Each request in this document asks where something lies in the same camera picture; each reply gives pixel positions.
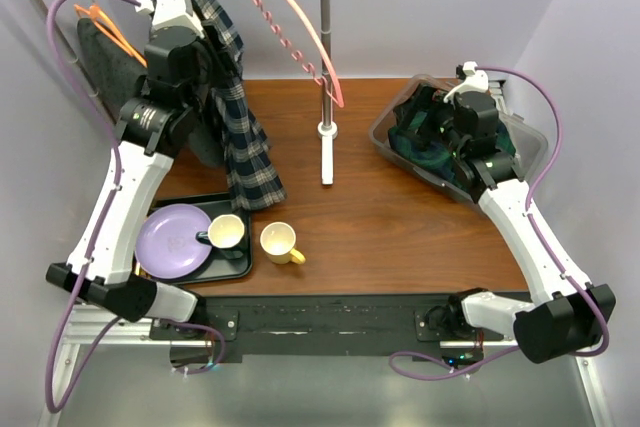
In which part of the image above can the purple plate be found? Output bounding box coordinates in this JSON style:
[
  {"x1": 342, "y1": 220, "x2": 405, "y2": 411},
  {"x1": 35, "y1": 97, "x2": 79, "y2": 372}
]
[{"x1": 135, "y1": 204, "x2": 212, "y2": 280}]

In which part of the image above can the black dotted skirt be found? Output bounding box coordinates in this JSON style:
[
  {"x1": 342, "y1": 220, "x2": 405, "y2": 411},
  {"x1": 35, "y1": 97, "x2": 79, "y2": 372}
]
[{"x1": 76, "y1": 18, "x2": 224, "y2": 168}]

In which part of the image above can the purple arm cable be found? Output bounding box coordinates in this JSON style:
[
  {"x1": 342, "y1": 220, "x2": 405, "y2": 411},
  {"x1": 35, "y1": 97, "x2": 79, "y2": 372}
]
[
  {"x1": 477, "y1": 65, "x2": 610, "y2": 358},
  {"x1": 43, "y1": 0, "x2": 144, "y2": 414}
]

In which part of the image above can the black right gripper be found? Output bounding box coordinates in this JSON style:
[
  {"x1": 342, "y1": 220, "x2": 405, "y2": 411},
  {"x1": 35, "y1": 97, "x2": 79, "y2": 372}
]
[{"x1": 393, "y1": 83, "x2": 465, "y2": 158}]

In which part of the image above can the orange plastic hanger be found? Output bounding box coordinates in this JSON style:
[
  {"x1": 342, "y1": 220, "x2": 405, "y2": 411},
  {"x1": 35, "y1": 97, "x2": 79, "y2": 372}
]
[{"x1": 74, "y1": 4, "x2": 147, "y2": 67}]

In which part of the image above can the black serving tray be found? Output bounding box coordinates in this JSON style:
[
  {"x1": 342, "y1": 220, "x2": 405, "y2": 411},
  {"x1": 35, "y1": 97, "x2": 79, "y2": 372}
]
[{"x1": 147, "y1": 192, "x2": 252, "y2": 285}]

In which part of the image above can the gold cutlery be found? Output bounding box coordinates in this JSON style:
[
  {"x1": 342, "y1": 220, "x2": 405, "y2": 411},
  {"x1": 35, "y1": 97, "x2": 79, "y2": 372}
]
[{"x1": 133, "y1": 260, "x2": 150, "y2": 278}]

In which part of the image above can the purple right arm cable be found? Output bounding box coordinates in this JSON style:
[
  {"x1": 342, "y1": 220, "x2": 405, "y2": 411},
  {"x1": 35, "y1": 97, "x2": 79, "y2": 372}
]
[{"x1": 477, "y1": 65, "x2": 610, "y2": 358}]

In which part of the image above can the green plaid skirt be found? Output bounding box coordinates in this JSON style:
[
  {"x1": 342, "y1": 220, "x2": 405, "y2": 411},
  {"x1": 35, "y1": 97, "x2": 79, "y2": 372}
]
[{"x1": 388, "y1": 106, "x2": 516, "y2": 190}]

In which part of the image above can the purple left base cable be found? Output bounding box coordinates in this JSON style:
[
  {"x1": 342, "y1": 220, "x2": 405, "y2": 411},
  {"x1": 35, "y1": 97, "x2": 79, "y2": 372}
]
[{"x1": 172, "y1": 321, "x2": 229, "y2": 376}]

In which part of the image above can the navy beige plaid skirt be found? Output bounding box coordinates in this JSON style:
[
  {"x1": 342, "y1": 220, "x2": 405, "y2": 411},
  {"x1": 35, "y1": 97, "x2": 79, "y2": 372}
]
[{"x1": 188, "y1": 0, "x2": 287, "y2": 211}]

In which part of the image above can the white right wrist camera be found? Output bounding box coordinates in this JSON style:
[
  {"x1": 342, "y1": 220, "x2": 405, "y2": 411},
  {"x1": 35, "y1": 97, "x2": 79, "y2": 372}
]
[{"x1": 443, "y1": 61, "x2": 489, "y2": 103}]

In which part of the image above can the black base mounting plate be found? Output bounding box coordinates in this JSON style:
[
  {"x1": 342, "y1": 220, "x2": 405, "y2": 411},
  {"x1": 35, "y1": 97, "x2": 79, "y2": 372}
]
[{"x1": 149, "y1": 291, "x2": 506, "y2": 366}]

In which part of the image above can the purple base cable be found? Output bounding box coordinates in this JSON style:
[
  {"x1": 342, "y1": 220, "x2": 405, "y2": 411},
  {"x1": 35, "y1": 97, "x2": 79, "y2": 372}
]
[
  {"x1": 388, "y1": 344, "x2": 524, "y2": 381},
  {"x1": 172, "y1": 321, "x2": 229, "y2": 376}
]

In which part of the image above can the pink plastic hanger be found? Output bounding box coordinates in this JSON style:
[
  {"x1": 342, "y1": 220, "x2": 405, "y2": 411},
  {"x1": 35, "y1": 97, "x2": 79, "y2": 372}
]
[{"x1": 246, "y1": 0, "x2": 346, "y2": 109}]

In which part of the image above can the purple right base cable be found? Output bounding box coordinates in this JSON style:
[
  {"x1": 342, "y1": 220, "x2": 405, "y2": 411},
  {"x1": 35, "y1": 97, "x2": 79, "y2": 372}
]
[{"x1": 388, "y1": 344, "x2": 524, "y2": 381}]

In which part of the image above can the clear plastic bin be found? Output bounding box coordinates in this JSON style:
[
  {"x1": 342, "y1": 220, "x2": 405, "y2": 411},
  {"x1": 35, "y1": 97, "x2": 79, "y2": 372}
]
[{"x1": 369, "y1": 74, "x2": 548, "y2": 211}]

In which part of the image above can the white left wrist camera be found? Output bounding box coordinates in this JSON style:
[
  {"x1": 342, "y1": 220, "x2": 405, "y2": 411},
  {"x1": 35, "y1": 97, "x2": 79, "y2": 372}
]
[{"x1": 135, "y1": 0, "x2": 205, "y2": 38}]

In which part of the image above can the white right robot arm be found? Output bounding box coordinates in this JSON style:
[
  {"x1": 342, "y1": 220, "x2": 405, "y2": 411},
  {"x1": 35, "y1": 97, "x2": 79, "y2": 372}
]
[{"x1": 395, "y1": 83, "x2": 616, "y2": 364}]

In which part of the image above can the yellow mug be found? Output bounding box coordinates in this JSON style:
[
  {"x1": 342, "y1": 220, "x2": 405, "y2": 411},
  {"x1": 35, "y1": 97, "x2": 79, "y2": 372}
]
[{"x1": 259, "y1": 222, "x2": 306, "y2": 265}]

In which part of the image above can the dark green mug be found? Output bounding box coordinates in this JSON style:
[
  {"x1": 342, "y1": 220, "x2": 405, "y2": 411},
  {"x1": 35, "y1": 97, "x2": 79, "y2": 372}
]
[{"x1": 195, "y1": 214, "x2": 248, "y2": 259}]

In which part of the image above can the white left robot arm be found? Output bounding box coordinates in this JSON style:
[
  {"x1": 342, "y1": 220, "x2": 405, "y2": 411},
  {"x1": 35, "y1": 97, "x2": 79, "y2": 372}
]
[{"x1": 46, "y1": 26, "x2": 222, "y2": 339}]

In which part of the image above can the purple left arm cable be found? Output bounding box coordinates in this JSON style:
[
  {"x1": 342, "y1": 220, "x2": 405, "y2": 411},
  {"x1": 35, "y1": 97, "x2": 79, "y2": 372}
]
[{"x1": 43, "y1": 0, "x2": 144, "y2": 414}]

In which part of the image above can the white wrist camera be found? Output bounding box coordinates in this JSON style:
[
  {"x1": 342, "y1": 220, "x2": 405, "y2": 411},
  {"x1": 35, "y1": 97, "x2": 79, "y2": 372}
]
[
  {"x1": 443, "y1": 61, "x2": 489, "y2": 103},
  {"x1": 135, "y1": 0, "x2": 205, "y2": 38}
]

